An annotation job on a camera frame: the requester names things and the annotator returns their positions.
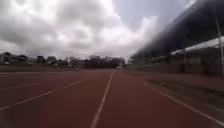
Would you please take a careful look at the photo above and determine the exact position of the red running track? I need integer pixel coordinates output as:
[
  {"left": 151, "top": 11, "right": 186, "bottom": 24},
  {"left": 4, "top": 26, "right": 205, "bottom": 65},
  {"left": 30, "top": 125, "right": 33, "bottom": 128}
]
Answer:
[{"left": 0, "top": 68, "right": 224, "bottom": 128}]

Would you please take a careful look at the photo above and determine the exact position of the row of buildings and trees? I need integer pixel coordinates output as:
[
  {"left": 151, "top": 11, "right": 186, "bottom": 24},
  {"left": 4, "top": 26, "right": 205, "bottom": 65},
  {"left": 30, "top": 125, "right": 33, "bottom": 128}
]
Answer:
[{"left": 0, "top": 51, "right": 126, "bottom": 69}]

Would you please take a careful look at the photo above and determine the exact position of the grass field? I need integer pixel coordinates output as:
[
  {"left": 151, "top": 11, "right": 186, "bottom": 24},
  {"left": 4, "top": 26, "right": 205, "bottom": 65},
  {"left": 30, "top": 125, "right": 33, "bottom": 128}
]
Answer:
[{"left": 0, "top": 65, "right": 111, "bottom": 74}]

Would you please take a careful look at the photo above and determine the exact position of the grass strip beside track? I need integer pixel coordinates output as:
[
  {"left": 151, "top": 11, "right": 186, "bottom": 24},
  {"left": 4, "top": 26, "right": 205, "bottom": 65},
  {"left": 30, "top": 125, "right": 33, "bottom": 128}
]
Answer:
[{"left": 128, "top": 68, "right": 224, "bottom": 116}]

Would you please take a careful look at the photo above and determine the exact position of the roofed grandstand building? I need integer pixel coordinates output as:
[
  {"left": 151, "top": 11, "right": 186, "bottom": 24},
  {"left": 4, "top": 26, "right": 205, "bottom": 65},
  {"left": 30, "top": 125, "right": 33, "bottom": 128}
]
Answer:
[{"left": 128, "top": 0, "right": 224, "bottom": 77}]

